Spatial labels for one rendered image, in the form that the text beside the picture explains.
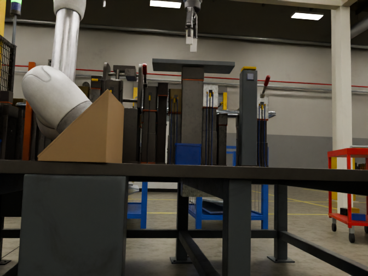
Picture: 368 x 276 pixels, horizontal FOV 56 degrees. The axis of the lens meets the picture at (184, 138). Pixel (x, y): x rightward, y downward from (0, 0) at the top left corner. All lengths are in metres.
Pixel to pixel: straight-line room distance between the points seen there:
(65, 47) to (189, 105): 0.58
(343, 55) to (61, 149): 5.31
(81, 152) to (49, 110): 0.21
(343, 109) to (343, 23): 1.36
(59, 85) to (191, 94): 0.60
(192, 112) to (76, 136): 0.62
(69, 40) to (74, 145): 0.63
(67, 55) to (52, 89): 0.36
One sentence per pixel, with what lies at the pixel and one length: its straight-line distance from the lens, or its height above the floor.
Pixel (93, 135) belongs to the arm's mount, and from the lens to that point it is 1.08.
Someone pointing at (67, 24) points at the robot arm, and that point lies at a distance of 1.65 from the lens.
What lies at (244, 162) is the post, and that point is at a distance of 1.56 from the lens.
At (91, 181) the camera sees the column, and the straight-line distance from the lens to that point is 1.09.
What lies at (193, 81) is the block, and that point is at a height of 1.08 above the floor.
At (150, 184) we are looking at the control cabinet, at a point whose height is 0.21.
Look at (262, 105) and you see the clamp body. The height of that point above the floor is 1.01.
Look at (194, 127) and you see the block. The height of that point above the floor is 0.87.
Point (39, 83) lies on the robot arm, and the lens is 1.25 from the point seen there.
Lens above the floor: 0.69
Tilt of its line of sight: 5 degrees up
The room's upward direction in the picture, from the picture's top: 2 degrees clockwise
